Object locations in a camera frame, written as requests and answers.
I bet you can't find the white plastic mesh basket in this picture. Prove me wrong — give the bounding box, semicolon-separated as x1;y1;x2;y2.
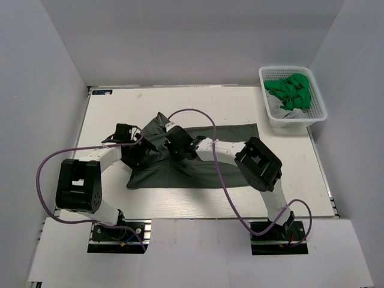
259;66;327;127

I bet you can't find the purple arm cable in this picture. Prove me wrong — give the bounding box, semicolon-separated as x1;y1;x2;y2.
164;108;313;248
35;125;148;253

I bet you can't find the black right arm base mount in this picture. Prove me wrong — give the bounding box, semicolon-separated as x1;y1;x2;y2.
251;221;308;256

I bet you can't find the blue label sticker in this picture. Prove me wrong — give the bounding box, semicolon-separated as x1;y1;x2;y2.
92;89;113;95

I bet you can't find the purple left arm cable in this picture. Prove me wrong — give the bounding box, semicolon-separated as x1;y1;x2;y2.
35;125;148;253

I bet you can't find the green t-shirt in basket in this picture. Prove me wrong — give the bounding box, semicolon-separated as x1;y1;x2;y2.
264;73;312;111

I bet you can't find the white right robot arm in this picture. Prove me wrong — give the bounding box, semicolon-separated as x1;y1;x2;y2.
164;122;295;240

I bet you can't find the dark grey t-shirt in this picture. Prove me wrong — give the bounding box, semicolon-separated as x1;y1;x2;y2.
126;112;259;190

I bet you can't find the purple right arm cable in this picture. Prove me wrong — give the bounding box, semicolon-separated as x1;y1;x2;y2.
164;108;313;248

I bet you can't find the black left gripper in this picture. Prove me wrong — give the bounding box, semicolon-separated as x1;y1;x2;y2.
122;133;157;172

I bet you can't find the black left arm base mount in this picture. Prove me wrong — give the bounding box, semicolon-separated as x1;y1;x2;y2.
87;220;152;254

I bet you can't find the light grey t-shirt in basket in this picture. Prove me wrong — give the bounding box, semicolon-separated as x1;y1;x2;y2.
267;94;308;119

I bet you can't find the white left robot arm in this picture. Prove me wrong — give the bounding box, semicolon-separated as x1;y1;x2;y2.
56;124;158;239

